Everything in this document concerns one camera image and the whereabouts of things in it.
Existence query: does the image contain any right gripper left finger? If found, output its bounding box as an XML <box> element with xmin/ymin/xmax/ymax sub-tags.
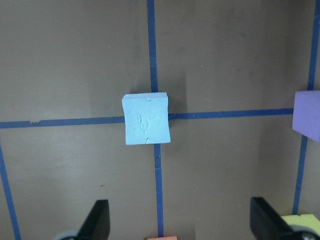
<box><xmin>77</xmin><ymin>199</ymin><xmax>111</xmax><ymax>240</ymax></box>

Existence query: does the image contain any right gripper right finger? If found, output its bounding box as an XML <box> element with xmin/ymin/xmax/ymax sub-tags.
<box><xmin>249</xmin><ymin>197</ymin><xmax>294</xmax><ymax>240</ymax></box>

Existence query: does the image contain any light blue block arm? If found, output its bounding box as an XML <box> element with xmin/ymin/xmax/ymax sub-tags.
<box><xmin>121</xmin><ymin>92</ymin><xmax>171</xmax><ymax>145</ymax></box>

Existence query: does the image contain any yellow foam block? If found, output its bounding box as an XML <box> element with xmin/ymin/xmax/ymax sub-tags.
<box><xmin>281</xmin><ymin>214</ymin><xmax>320</xmax><ymax>234</ymax></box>

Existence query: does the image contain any orange block far row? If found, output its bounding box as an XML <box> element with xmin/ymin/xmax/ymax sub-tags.
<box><xmin>146</xmin><ymin>236</ymin><xmax>178</xmax><ymax>240</ymax></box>

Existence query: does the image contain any purple block right side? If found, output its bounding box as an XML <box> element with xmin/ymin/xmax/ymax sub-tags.
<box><xmin>292</xmin><ymin>90</ymin><xmax>320</xmax><ymax>143</ymax></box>

